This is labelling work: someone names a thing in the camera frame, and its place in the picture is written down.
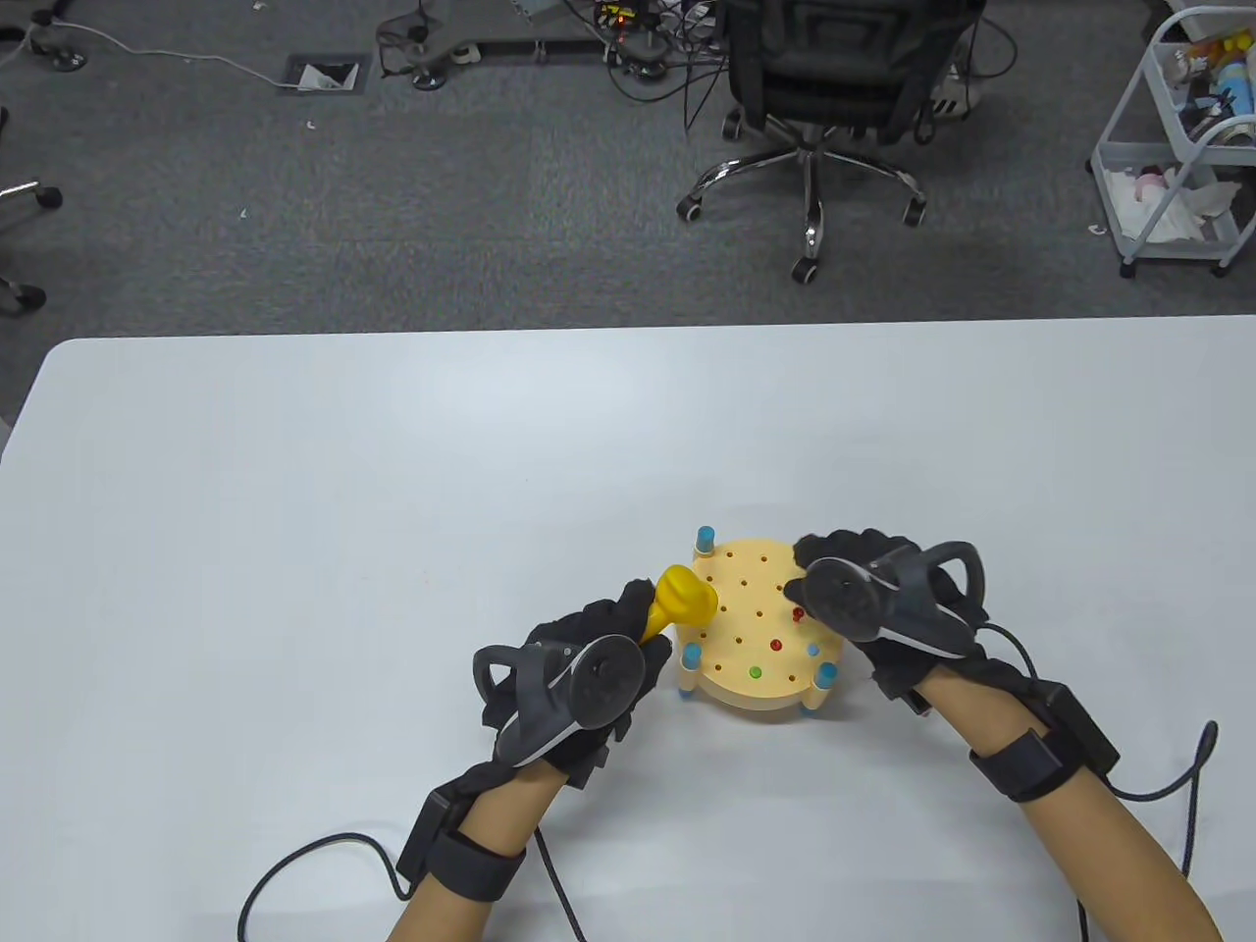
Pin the black office chair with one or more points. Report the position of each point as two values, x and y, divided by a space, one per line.
834 59

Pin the colourful toy figure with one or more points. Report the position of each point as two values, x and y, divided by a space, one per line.
1189 64

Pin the person's left hand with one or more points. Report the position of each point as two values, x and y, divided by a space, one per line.
608 618

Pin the grey metal box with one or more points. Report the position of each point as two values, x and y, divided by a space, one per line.
535 8

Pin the grey hand controller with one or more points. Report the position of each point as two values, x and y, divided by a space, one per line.
608 682
844 599

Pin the white utility cart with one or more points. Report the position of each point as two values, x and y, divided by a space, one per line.
1156 88

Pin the electronics board with lights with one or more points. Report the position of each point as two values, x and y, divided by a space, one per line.
618 15

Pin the black desk base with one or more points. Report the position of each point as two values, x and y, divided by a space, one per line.
530 46

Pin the grey left hand controller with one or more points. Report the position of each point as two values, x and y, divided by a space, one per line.
608 682

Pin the person's right forearm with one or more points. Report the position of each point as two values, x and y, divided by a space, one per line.
1099 854

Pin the person's left forearm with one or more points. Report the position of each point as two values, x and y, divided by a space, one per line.
500 814

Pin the person's right hand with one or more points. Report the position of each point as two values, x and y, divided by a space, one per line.
854 545

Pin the blue bottle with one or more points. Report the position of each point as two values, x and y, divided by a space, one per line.
1241 93

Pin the yellow toy hammer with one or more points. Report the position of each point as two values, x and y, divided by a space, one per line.
687 594

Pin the yellow round tap bench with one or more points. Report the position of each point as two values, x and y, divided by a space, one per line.
746 599

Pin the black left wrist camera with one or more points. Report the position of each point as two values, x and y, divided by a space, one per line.
594 760

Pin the grey right hand controller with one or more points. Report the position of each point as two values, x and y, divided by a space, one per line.
844 599

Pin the grey floor socket box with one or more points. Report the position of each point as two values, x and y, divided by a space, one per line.
324 76

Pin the chrome chair base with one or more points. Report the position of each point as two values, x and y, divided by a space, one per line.
44 196

